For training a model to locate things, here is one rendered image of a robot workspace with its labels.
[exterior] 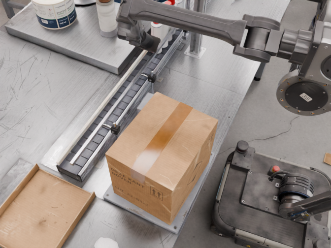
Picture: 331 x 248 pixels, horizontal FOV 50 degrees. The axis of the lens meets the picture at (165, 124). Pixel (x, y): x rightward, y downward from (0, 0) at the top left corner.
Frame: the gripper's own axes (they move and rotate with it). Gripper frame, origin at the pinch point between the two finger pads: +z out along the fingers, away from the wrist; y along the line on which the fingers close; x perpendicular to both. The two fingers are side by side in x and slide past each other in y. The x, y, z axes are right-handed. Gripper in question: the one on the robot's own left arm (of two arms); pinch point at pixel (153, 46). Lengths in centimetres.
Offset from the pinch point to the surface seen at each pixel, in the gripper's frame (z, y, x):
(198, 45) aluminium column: 12.4, -16.8, -8.9
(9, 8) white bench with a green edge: 106, 176, -2
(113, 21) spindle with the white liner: 0.3, 23.8, -5.0
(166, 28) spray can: -0.2, -2.8, -9.7
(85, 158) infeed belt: -35, -3, 52
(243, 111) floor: 111, -43, 11
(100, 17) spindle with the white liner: -3.3, 28.6, -4.1
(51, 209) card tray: -45, -2, 71
